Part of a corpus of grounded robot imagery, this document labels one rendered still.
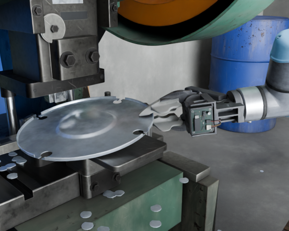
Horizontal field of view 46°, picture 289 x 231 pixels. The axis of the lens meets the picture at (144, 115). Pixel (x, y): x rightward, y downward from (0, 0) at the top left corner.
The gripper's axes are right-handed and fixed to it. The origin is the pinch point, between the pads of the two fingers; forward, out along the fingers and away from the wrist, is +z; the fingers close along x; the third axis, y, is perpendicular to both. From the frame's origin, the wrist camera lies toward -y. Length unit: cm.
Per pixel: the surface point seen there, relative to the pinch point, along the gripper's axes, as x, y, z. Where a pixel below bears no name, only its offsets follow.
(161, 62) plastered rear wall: 31, -202, -36
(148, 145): 2.7, 9.8, 0.7
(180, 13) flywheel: -18.8, -22.2, -14.2
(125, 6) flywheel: -21.5, -38.9, -1.4
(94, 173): 9.0, 5.7, 12.2
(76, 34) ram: -18.3, -4.3, 11.9
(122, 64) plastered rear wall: 24, -177, -4
